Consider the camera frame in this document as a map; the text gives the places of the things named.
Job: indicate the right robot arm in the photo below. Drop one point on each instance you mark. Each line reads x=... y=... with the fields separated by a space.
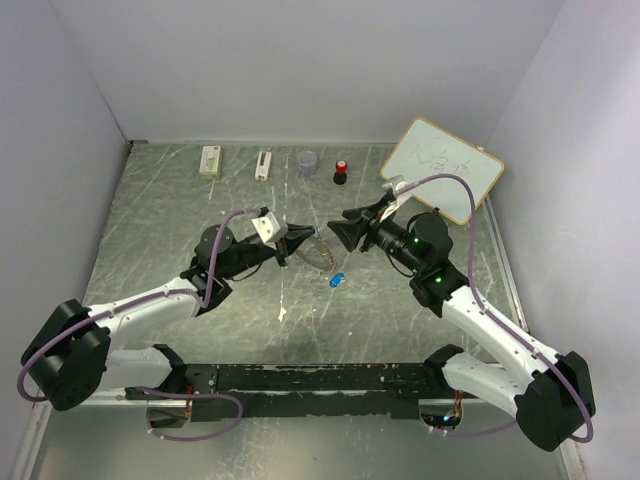
x=548 y=394

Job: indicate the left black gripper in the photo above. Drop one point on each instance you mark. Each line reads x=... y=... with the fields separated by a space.
x=288 y=244

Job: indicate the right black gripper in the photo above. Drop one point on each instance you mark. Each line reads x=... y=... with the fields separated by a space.
x=350 y=231

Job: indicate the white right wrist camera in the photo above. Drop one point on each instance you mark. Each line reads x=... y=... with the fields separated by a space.
x=394 y=200

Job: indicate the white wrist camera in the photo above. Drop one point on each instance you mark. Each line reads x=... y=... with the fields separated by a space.
x=394 y=200
x=271 y=227

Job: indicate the yellow framed whiteboard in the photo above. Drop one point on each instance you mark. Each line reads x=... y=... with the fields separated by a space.
x=425 y=150

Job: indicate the white stapler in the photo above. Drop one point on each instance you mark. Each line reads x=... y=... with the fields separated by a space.
x=263 y=166

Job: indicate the aluminium rail frame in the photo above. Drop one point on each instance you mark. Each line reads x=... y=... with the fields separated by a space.
x=81 y=350

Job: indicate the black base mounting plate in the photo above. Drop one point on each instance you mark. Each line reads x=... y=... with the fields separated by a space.
x=404 y=391

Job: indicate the green white staple box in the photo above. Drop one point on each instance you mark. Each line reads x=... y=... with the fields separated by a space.
x=210 y=162

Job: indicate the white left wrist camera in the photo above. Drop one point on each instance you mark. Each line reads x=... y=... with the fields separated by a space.
x=271 y=227

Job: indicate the clear cup of paperclips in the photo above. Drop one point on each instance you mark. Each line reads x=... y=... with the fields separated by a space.
x=307 y=162

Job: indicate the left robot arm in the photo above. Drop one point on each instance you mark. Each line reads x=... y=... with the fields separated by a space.
x=80 y=350

